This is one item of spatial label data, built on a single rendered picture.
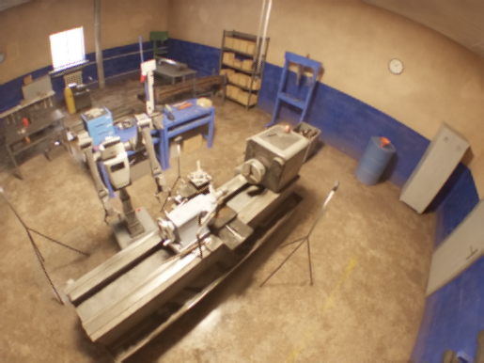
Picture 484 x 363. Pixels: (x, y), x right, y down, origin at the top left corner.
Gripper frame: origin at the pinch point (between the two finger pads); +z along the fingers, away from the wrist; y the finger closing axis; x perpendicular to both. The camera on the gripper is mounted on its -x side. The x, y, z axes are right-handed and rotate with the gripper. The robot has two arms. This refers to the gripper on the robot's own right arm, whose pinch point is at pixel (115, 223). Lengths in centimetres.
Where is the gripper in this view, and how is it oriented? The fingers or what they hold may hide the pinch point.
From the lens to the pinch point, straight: 184.3
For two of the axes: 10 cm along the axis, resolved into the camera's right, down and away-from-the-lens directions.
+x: -6.3, -1.3, 7.6
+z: 2.1, 9.2, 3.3
